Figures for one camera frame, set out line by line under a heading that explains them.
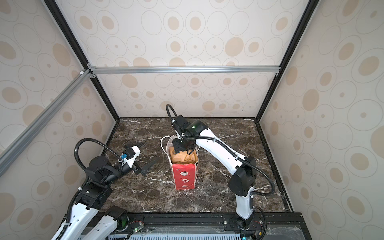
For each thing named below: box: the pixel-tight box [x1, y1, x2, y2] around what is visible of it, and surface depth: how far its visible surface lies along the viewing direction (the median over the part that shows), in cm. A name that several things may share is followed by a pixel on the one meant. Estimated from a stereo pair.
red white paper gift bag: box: [160, 135, 200, 190], surface depth 72 cm
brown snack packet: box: [169, 146, 198, 164], surface depth 81 cm
